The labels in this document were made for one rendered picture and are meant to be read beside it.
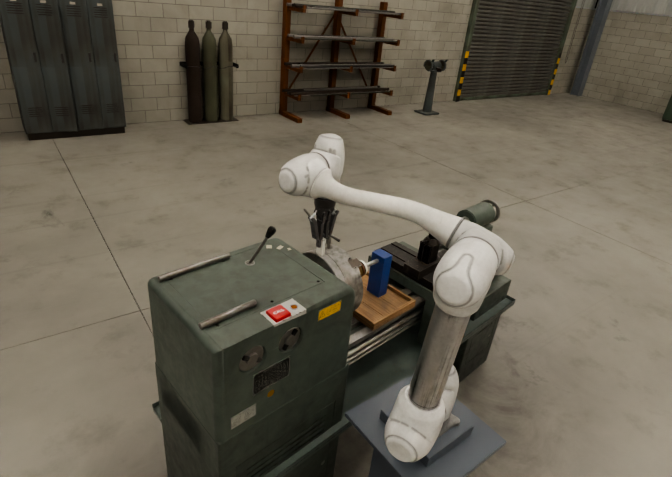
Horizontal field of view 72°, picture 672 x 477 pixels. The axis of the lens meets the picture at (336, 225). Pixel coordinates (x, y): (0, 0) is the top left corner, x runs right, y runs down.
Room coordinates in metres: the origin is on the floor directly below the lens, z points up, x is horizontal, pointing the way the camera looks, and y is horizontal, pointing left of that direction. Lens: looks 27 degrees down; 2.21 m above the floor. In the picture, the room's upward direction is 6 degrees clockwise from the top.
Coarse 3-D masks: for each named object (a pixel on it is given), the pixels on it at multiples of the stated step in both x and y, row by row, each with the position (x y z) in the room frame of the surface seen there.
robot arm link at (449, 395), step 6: (450, 372) 1.22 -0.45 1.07; (456, 372) 1.24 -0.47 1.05; (450, 378) 1.20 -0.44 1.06; (456, 378) 1.22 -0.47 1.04; (450, 384) 1.19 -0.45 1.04; (456, 384) 1.21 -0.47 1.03; (444, 390) 1.17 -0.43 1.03; (450, 390) 1.18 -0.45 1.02; (456, 390) 1.20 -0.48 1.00; (444, 396) 1.16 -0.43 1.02; (450, 396) 1.17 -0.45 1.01; (456, 396) 1.22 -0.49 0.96; (444, 402) 1.14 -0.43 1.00; (450, 402) 1.16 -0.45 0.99; (450, 408) 1.17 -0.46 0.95; (444, 420) 1.19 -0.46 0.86
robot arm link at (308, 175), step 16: (304, 160) 1.31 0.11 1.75; (320, 160) 1.34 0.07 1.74; (288, 176) 1.25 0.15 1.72; (304, 176) 1.26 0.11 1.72; (320, 176) 1.27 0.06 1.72; (288, 192) 1.25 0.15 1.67; (304, 192) 1.27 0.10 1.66; (320, 192) 1.27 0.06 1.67; (336, 192) 1.26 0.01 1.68; (352, 192) 1.26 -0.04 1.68; (368, 192) 1.28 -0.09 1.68; (368, 208) 1.26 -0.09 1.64; (384, 208) 1.27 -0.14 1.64; (400, 208) 1.27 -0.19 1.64; (416, 208) 1.28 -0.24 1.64; (432, 208) 1.29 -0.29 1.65; (432, 224) 1.24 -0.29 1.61; (448, 224) 1.23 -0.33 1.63; (448, 240) 1.21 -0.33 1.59
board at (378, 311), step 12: (396, 288) 1.95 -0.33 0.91; (372, 300) 1.85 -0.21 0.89; (384, 300) 1.86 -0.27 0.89; (396, 300) 1.87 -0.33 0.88; (408, 300) 1.87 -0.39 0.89; (360, 312) 1.72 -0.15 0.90; (372, 312) 1.76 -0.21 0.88; (384, 312) 1.77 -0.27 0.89; (396, 312) 1.76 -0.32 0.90; (372, 324) 1.65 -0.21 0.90
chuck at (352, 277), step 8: (336, 248) 1.70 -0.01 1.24; (336, 256) 1.65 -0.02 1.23; (344, 256) 1.66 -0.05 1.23; (344, 264) 1.62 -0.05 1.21; (344, 272) 1.59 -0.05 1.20; (352, 272) 1.61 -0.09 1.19; (352, 280) 1.59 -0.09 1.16; (360, 280) 1.61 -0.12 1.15; (360, 288) 1.60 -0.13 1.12; (360, 296) 1.59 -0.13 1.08
